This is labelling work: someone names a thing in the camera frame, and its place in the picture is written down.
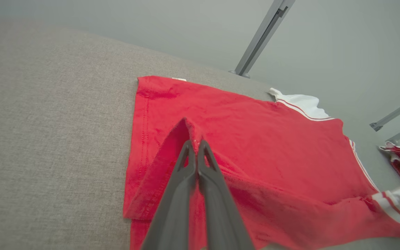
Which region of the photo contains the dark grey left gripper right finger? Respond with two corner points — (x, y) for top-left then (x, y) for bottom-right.
(197, 140), (256, 250)

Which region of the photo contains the red Bulls basketball jersey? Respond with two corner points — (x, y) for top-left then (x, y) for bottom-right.
(123, 75), (400, 250)

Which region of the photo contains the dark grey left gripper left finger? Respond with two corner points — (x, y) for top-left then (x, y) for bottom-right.
(141, 140), (198, 250)

